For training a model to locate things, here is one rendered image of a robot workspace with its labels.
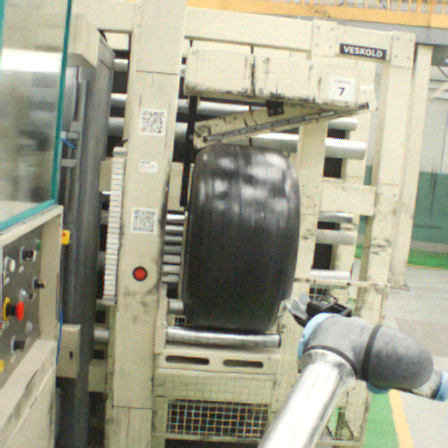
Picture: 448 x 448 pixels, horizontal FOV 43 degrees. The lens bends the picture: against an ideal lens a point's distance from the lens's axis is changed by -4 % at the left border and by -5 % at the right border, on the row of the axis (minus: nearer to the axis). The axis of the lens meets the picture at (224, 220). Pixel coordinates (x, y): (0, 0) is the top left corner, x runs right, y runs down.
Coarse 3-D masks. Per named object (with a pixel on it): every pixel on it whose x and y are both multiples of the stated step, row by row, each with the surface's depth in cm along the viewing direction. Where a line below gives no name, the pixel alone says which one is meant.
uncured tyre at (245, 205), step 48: (240, 144) 178; (192, 192) 166; (240, 192) 159; (288, 192) 161; (192, 240) 159; (240, 240) 156; (288, 240) 158; (192, 288) 162; (240, 288) 159; (288, 288) 162
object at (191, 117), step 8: (192, 96) 202; (192, 104) 202; (192, 112) 204; (192, 120) 206; (192, 128) 207; (192, 144) 211; (184, 152) 212; (184, 160) 214; (184, 168) 216; (184, 176) 217; (184, 184) 219; (184, 192) 221; (184, 200) 223
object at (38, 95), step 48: (0, 0) 93; (48, 0) 123; (0, 48) 94; (48, 48) 128; (0, 96) 98; (48, 96) 134; (0, 144) 101; (48, 144) 139; (0, 192) 104; (48, 192) 144
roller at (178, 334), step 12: (168, 336) 171; (180, 336) 171; (192, 336) 171; (204, 336) 171; (216, 336) 172; (228, 336) 172; (240, 336) 173; (252, 336) 173; (264, 336) 173; (276, 336) 174; (276, 348) 174
